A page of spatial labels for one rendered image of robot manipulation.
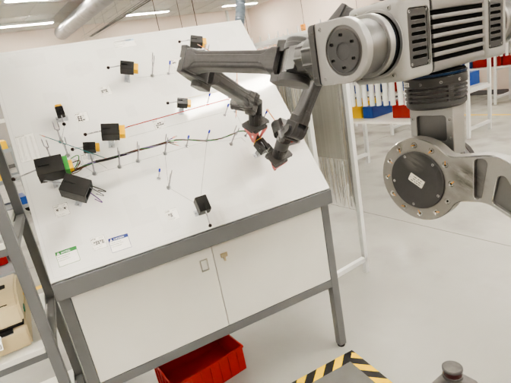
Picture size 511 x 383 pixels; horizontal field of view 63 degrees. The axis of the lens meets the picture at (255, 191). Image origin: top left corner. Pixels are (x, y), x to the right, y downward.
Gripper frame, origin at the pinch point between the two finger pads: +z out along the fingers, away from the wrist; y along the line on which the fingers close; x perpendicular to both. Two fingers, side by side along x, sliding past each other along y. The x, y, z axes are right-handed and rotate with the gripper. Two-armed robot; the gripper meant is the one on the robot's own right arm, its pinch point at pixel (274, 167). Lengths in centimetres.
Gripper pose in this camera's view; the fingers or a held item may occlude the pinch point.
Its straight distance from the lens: 179.6
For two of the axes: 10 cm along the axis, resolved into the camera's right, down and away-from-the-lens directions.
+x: 6.3, 7.0, -3.3
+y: -7.6, 4.8, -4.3
